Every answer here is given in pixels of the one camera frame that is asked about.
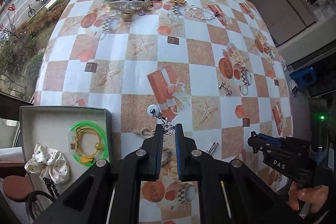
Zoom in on yellow elastic hair tie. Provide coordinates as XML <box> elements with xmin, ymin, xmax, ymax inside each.
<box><xmin>72</xmin><ymin>127</ymin><xmax>104</xmax><ymax>164</ymax></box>

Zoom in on person's right hand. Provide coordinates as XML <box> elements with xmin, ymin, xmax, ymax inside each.
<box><xmin>288</xmin><ymin>182</ymin><xmax>329</xmax><ymax>213</ymax></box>

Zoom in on green plastic bangle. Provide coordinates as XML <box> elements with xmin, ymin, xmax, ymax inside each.
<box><xmin>70</xmin><ymin>121</ymin><xmax>108</xmax><ymax>166</ymax></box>

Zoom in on white polka dot scrunchie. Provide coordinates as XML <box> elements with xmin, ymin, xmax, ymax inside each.
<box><xmin>25</xmin><ymin>143</ymin><xmax>70</xmax><ymax>184</ymax></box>

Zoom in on silver rhinestone hair clip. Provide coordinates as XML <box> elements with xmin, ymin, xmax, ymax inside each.
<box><xmin>206</xmin><ymin>142</ymin><xmax>219</xmax><ymax>155</ymax></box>

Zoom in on green cardboard box tray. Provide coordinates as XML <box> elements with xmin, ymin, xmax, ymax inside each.
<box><xmin>19</xmin><ymin>105</ymin><xmax>113</xmax><ymax>214</ymax></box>

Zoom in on clear plastic hair clip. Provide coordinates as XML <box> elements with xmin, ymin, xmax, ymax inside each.
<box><xmin>68</xmin><ymin>131</ymin><xmax>76</xmax><ymax>155</ymax></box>

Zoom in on blue plastic stool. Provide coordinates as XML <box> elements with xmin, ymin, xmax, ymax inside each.
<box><xmin>289</xmin><ymin>67</ymin><xmax>317</xmax><ymax>89</ymax></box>

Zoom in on beige bow hair clip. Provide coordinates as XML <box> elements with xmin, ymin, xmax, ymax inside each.
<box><xmin>133</xmin><ymin>128</ymin><xmax>155</xmax><ymax>139</ymax></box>

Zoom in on silver earring pair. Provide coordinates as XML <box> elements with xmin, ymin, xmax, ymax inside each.
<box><xmin>218</xmin><ymin>82</ymin><xmax>232</xmax><ymax>96</ymax></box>

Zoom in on checkered seashell tablecloth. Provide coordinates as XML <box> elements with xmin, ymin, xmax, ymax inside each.
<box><xmin>32</xmin><ymin>0</ymin><xmax>293</xmax><ymax>224</ymax></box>

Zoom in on gold flower brooch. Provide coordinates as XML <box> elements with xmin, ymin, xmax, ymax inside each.
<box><xmin>169</xmin><ymin>0</ymin><xmax>187</xmax><ymax>5</ymax></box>

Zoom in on black braided hair tie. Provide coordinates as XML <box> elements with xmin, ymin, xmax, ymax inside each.
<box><xmin>43</xmin><ymin>177</ymin><xmax>60</xmax><ymax>200</ymax></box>

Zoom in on gold square ring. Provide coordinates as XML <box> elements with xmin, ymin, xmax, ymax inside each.
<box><xmin>121</xmin><ymin>9</ymin><xmax>134</xmax><ymax>22</ymax></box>

